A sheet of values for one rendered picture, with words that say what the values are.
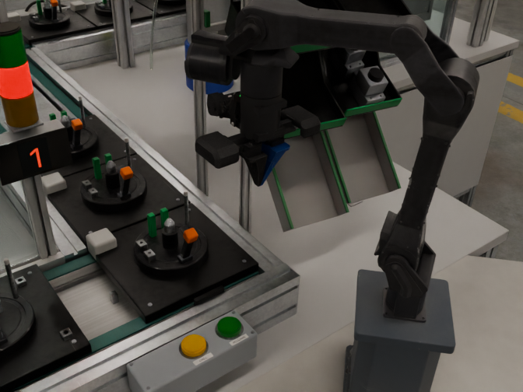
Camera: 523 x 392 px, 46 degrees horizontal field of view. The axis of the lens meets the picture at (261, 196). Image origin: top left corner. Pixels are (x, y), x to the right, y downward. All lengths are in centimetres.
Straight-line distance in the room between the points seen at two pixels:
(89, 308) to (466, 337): 71
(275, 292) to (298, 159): 28
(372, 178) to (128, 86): 103
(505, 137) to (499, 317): 263
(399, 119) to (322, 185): 108
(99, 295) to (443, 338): 63
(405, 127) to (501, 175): 122
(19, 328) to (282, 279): 46
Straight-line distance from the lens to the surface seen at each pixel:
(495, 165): 359
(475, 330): 129
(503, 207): 325
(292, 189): 125
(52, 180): 142
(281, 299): 118
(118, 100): 203
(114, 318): 117
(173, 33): 243
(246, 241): 125
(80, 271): 125
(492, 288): 140
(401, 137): 239
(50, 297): 116
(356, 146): 136
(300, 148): 128
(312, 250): 139
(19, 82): 103
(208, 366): 104
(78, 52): 228
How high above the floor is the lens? 175
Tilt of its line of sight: 35 degrees down
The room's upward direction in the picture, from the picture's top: 2 degrees clockwise
